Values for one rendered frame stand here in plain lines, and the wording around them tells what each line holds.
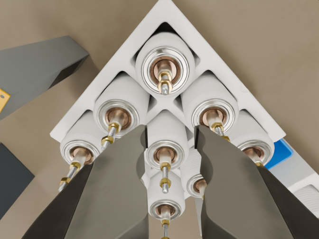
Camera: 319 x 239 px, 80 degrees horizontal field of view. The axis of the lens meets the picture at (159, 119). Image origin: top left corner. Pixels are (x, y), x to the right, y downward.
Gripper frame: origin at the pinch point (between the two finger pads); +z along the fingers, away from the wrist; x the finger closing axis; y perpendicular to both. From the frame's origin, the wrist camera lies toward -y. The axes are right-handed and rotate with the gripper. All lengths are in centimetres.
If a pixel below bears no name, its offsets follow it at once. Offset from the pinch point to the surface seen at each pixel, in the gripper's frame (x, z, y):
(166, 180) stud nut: 0.0, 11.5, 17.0
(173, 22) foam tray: 0.9, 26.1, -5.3
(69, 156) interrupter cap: -19.4, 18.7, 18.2
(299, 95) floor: 40, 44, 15
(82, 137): -16.0, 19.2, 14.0
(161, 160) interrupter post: -0.9, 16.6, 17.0
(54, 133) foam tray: -25.9, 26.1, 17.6
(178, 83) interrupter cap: 1.7, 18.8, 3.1
